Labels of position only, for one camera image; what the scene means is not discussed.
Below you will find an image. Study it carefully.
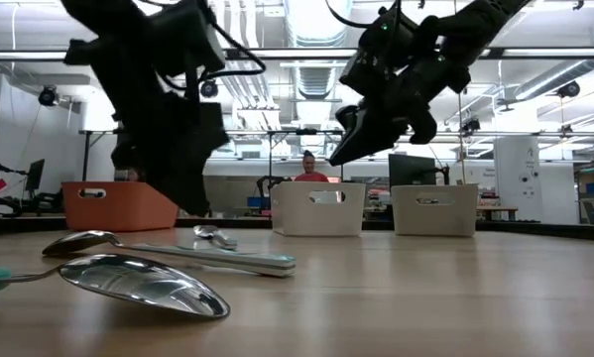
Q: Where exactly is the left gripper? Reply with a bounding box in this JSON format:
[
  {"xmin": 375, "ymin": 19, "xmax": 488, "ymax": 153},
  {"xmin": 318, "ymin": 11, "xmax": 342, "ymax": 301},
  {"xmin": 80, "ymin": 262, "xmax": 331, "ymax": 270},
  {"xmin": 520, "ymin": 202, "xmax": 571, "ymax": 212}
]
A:
[{"xmin": 64, "ymin": 39, "xmax": 231, "ymax": 218}]

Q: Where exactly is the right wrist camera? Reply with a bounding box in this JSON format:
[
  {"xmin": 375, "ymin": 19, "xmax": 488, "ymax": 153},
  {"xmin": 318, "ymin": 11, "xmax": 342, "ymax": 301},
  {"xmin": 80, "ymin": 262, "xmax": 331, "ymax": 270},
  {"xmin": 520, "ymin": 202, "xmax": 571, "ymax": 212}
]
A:
[{"xmin": 338, "ymin": 14, "xmax": 412, "ymax": 98}]

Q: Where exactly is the orange plastic bin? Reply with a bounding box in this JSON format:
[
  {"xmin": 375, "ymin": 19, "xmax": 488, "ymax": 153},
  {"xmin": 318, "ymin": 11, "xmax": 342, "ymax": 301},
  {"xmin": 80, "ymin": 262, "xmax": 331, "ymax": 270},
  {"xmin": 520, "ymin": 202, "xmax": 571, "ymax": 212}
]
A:
[{"xmin": 60, "ymin": 180, "xmax": 179, "ymax": 233}]

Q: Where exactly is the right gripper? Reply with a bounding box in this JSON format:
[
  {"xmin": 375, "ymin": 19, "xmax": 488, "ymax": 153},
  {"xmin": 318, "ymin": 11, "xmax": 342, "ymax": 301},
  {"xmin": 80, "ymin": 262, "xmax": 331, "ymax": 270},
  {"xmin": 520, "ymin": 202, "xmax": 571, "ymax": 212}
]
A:
[{"xmin": 327, "ymin": 48, "xmax": 472, "ymax": 168}]

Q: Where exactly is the thin hanging rope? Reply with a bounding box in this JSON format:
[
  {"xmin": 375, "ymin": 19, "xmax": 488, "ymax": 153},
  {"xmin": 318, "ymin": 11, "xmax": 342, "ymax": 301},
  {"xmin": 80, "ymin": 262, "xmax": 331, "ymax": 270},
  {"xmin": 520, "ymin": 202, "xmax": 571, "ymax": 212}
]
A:
[{"xmin": 454, "ymin": 91, "xmax": 465, "ymax": 185}]

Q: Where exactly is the grey plastic bin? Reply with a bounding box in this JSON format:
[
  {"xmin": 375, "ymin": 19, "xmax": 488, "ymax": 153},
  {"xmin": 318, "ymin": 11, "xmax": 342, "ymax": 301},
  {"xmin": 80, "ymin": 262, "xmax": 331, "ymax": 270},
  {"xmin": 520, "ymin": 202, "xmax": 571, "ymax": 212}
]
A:
[{"xmin": 390, "ymin": 183, "xmax": 480, "ymax": 237}]

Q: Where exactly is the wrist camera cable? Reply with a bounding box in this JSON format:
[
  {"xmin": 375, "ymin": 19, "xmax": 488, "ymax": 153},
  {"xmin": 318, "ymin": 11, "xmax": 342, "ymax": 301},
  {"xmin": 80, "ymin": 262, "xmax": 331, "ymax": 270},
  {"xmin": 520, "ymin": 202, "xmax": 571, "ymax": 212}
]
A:
[
  {"xmin": 324, "ymin": 0, "xmax": 377, "ymax": 29},
  {"xmin": 210, "ymin": 24, "xmax": 269, "ymax": 83}
]

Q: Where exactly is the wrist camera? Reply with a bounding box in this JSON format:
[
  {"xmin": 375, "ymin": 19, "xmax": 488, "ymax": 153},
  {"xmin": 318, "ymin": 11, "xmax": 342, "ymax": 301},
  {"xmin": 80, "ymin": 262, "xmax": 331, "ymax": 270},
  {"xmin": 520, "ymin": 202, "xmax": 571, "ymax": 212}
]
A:
[
  {"xmin": 150, "ymin": 0, "xmax": 227, "ymax": 76},
  {"xmin": 338, "ymin": 14, "xmax": 412, "ymax": 98}
]

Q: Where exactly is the plain white pillar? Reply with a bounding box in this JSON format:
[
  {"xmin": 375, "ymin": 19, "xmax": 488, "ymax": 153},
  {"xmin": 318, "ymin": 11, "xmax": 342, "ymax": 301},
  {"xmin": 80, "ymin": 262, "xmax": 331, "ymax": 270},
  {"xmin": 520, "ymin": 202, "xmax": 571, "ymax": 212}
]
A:
[{"xmin": 77, "ymin": 98, "xmax": 121, "ymax": 182}]

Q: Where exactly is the small black monitor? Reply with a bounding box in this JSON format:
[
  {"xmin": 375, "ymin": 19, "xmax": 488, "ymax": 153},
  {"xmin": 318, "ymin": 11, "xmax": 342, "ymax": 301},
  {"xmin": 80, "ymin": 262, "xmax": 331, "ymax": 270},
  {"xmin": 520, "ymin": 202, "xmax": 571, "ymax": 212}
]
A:
[{"xmin": 24, "ymin": 158, "xmax": 47, "ymax": 195}]

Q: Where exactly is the person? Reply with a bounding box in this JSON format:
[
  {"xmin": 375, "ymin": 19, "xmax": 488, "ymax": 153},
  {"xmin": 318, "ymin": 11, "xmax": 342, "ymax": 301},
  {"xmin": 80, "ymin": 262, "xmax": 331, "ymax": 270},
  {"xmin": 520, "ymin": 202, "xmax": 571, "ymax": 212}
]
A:
[{"xmin": 294, "ymin": 150, "xmax": 330, "ymax": 183}]

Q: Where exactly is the wooden desk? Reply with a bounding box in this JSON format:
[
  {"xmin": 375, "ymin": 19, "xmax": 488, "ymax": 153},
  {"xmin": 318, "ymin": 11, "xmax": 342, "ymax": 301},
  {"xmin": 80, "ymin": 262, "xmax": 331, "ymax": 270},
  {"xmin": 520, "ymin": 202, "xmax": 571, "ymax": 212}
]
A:
[{"xmin": 478, "ymin": 205, "xmax": 520, "ymax": 223}]

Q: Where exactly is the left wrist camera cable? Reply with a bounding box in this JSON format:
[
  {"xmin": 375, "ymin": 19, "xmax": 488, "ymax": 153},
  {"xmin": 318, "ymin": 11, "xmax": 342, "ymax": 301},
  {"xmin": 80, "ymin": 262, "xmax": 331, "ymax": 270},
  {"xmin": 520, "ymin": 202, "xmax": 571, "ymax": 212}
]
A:
[{"xmin": 210, "ymin": 24, "xmax": 269, "ymax": 83}]

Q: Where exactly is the white plastic bin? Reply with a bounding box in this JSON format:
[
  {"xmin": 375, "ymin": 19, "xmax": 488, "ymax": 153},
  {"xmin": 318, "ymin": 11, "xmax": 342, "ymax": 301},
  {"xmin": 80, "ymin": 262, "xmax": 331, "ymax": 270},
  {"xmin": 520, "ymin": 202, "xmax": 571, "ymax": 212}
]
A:
[{"xmin": 270, "ymin": 180, "xmax": 366, "ymax": 238}]

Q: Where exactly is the teal-handled metal spoon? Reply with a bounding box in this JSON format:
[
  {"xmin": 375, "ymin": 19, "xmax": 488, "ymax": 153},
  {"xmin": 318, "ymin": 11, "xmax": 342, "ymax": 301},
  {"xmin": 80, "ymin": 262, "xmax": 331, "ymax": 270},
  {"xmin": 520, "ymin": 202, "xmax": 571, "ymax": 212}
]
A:
[{"xmin": 0, "ymin": 253, "xmax": 231, "ymax": 319}]

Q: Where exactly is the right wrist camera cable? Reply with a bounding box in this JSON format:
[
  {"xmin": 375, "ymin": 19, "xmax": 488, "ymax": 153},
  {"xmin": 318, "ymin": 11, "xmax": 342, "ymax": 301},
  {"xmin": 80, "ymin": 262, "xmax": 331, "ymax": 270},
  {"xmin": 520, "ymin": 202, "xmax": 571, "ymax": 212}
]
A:
[{"xmin": 324, "ymin": 0, "xmax": 377, "ymax": 29}]

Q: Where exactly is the white pillar with wall devices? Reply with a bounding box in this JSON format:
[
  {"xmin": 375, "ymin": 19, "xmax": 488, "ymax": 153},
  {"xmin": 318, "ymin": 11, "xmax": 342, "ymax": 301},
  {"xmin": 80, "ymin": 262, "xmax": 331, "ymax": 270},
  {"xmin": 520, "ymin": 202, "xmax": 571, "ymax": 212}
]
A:
[{"xmin": 493, "ymin": 136, "xmax": 543, "ymax": 223}]

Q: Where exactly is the striped-handled metal spoon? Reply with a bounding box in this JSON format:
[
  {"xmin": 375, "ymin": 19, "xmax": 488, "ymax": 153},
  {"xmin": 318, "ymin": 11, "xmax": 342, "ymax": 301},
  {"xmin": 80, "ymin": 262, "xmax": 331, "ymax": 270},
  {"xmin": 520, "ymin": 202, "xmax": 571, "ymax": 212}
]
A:
[
  {"xmin": 41, "ymin": 229, "xmax": 297, "ymax": 279},
  {"xmin": 191, "ymin": 224, "xmax": 239, "ymax": 250}
]

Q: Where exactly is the silver slanted ventilation duct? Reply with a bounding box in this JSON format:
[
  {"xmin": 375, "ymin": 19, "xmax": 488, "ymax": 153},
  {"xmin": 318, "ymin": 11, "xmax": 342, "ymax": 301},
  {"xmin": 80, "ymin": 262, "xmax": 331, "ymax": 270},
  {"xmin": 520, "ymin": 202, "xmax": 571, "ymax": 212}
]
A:
[{"xmin": 514, "ymin": 59, "xmax": 594, "ymax": 103}]

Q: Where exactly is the black computer monitor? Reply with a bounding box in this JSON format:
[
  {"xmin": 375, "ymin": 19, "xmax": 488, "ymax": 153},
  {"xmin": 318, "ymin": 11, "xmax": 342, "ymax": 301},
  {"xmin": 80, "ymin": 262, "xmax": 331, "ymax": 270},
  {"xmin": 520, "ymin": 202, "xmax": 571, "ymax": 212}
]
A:
[{"xmin": 387, "ymin": 153, "xmax": 437, "ymax": 187}]

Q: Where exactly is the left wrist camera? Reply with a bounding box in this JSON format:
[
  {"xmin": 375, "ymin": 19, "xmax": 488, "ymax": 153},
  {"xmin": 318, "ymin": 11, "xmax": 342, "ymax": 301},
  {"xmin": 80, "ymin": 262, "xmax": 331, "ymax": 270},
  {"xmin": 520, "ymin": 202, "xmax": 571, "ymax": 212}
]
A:
[{"xmin": 150, "ymin": 0, "xmax": 227, "ymax": 76}]

